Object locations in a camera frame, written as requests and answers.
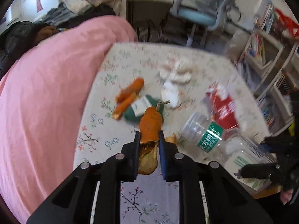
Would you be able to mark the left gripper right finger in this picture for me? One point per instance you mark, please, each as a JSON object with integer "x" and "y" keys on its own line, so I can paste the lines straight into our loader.
{"x": 207, "y": 186}

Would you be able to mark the red snack bag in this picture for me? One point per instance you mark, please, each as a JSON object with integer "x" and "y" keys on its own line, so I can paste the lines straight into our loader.
{"x": 223, "y": 108}

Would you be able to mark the small white tissue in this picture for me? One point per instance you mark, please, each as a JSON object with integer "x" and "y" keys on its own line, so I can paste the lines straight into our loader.
{"x": 170, "y": 92}

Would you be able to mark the clear plastic bottle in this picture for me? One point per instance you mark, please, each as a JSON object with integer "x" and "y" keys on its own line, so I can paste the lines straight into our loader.
{"x": 219, "y": 144}

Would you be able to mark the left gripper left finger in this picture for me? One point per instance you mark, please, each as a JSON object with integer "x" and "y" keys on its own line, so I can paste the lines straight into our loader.
{"x": 91, "y": 193}

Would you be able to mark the person's right hand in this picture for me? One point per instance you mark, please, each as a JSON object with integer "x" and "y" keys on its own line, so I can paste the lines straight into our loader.
{"x": 286, "y": 196}

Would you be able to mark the white tissue pile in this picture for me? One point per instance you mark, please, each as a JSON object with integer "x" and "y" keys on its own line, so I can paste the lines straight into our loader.
{"x": 176, "y": 70}

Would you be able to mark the pile of clothes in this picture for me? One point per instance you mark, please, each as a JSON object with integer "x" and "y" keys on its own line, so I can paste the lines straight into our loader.
{"x": 64, "y": 18}

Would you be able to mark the black down jacket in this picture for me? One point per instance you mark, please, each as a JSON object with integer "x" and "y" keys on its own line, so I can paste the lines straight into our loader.
{"x": 21, "y": 37}

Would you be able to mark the floral tablecloth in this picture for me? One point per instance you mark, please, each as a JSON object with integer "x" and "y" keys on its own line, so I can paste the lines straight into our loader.
{"x": 100, "y": 136}

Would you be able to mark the blue grey desk chair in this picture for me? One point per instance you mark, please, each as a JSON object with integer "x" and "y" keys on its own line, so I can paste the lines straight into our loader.
{"x": 210, "y": 14}

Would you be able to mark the orange peel piece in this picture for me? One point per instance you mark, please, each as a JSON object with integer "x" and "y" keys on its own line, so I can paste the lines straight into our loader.
{"x": 149, "y": 126}

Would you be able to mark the colourful juice pouch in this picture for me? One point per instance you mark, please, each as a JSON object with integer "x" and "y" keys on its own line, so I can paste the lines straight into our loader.
{"x": 245, "y": 171}

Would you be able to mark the green plush toy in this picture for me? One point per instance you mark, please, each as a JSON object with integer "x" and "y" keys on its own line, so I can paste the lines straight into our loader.
{"x": 137, "y": 109}

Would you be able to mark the white bookshelf rack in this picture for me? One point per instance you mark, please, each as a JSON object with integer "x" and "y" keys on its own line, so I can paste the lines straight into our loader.
{"x": 264, "y": 61}

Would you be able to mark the pink bed duvet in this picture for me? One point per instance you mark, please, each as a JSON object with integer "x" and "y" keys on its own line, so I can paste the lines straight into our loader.
{"x": 43, "y": 96}

